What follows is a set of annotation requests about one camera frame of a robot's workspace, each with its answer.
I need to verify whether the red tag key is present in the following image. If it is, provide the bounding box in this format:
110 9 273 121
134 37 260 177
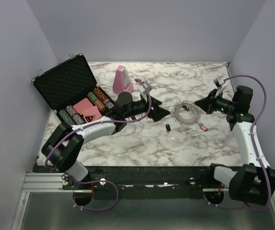
198 123 208 132

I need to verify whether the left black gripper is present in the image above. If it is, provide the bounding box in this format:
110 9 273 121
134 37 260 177
124 93 170 122

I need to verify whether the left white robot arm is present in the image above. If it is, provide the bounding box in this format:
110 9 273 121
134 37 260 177
41 92 170 189

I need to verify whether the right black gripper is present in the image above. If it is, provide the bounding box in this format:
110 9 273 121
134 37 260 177
195 89 236 115

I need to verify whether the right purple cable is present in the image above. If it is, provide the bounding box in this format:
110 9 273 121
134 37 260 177
203 74 272 212

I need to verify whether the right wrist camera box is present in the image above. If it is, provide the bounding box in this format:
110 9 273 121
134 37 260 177
214 76 228 95

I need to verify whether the black front mounting rail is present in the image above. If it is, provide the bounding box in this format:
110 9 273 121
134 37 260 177
31 164 239 200

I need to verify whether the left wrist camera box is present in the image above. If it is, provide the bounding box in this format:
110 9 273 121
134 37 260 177
135 79 153 97

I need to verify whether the black poker chip case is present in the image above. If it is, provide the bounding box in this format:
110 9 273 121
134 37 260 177
31 53 120 127

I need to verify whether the pink metronome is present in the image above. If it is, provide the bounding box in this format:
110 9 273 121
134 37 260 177
112 65 134 95

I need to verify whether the blue tag key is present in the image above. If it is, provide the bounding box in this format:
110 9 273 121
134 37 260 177
182 104 191 111

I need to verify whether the black tag key centre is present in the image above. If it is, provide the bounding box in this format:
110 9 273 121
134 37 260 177
165 124 173 139

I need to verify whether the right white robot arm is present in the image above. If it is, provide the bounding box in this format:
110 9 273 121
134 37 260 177
194 86 275 206

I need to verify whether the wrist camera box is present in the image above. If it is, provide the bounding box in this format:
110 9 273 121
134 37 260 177
214 76 228 95
135 79 153 97

